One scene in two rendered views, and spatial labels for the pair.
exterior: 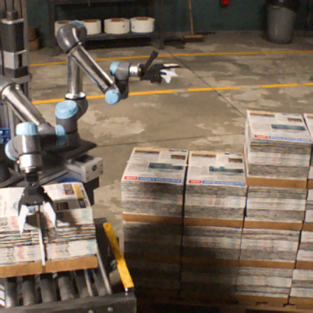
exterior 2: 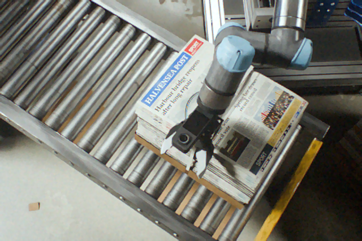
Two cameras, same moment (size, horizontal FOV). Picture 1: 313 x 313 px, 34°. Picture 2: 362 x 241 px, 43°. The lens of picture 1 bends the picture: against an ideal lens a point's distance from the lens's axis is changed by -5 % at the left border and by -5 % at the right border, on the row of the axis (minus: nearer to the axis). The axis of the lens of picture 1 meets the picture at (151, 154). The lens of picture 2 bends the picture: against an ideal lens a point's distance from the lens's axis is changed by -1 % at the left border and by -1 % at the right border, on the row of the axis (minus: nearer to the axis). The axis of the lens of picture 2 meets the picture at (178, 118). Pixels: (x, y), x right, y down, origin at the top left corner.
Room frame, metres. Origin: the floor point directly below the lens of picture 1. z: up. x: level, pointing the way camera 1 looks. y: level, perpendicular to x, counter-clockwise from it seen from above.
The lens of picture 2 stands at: (1.17, 0.14, 2.15)
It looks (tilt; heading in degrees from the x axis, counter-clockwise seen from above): 69 degrees down; 46
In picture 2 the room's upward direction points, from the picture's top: 3 degrees clockwise
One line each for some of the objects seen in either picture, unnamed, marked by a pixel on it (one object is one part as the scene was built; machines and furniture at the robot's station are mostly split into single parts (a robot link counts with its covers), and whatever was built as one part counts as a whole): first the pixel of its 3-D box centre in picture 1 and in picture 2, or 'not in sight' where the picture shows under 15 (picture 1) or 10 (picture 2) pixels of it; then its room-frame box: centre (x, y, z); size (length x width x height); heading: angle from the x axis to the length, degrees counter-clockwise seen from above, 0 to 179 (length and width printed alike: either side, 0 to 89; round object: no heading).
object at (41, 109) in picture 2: not in sight; (77, 66); (1.41, 0.89, 0.77); 0.47 x 0.05 x 0.05; 15
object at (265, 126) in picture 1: (278, 126); not in sight; (2.27, -0.60, 1.06); 0.37 x 0.29 x 0.01; 174
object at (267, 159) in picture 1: (274, 148); not in sight; (2.27, -0.59, 0.95); 0.38 x 0.29 x 0.23; 174
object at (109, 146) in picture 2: not in sight; (140, 106); (1.48, 0.64, 0.77); 0.47 x 0.05 x 0.05; 15
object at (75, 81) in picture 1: (74, 70); not in sight; (2.71, 0.41, 1.19); 0.15 x 0.12 x 0.55; 167
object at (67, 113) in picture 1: (66, 115); not in sight; (2.58, 0.44, 0.98); 0.13 x 0.12 x 0.14; 167
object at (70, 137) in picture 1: (67, 136); not in sight; (2.57, 0.44, 0.87); 0.15 x 0.15 x 0.10
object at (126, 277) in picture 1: (117, 253); (285, 198); (1.60, 0.12, 0.81); 0.43 x 0.03 x 0.02; 15
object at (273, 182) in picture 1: (272, 165); not in sight; (2.27, -0.59, 0.86); 0.38 x 0.29 x 0.04; 174
